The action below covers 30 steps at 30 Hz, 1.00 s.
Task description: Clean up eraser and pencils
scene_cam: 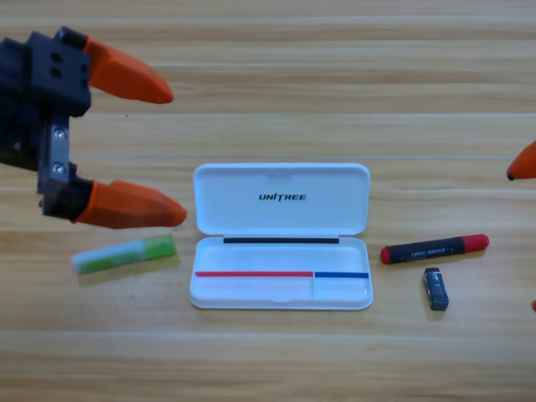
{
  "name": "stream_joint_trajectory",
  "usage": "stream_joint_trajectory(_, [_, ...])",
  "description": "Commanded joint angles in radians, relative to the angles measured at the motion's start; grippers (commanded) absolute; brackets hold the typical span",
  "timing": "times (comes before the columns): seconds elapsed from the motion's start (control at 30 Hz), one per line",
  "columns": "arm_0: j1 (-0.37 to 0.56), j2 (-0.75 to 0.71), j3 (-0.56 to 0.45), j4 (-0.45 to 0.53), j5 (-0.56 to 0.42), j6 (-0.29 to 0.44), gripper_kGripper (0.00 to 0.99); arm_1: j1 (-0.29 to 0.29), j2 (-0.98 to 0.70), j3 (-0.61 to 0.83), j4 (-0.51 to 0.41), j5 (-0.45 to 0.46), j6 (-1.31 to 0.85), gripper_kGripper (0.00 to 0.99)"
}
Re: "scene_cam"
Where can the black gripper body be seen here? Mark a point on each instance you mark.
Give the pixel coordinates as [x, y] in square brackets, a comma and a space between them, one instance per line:
[50, 84]

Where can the black marker with red cap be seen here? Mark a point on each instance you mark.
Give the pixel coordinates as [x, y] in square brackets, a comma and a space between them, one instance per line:
[431, 250]

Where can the white Unitree pencil case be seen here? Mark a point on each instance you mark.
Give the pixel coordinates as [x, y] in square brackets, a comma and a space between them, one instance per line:
[280, 259]

